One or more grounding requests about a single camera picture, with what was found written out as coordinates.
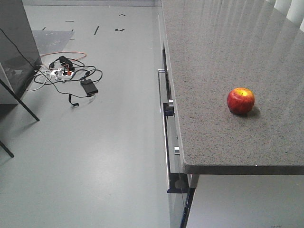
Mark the red yellow apple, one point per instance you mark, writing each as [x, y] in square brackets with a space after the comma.
[240, 100]

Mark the black power adapter brick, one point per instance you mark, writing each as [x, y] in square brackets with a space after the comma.
[89, 86]

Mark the grey stone kitchen counter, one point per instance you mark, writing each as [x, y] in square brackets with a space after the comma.
[244, 171]

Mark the white power strip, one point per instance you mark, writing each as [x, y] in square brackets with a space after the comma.
[62, 74]

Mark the dark grey cabinet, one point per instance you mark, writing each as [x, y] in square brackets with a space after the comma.
[19, 57]

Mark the black stand leg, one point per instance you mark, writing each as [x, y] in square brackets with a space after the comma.
[18, 99]

